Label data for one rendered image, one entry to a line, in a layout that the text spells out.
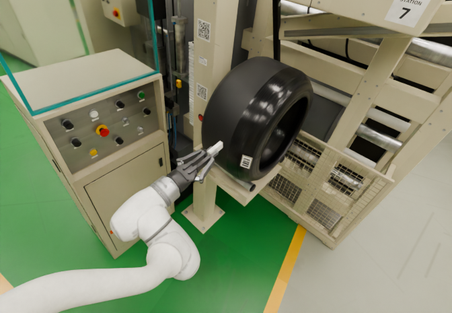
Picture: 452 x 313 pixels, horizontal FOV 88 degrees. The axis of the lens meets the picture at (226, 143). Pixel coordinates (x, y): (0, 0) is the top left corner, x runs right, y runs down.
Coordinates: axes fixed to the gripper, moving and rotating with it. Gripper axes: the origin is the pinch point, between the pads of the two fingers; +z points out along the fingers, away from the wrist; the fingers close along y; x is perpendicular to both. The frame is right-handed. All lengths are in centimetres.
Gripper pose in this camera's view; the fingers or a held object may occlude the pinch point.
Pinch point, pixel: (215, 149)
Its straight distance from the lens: 87.1
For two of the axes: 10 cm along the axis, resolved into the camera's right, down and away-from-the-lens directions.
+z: 6.7, -5.6, 4.9
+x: 0.0, 6.6, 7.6
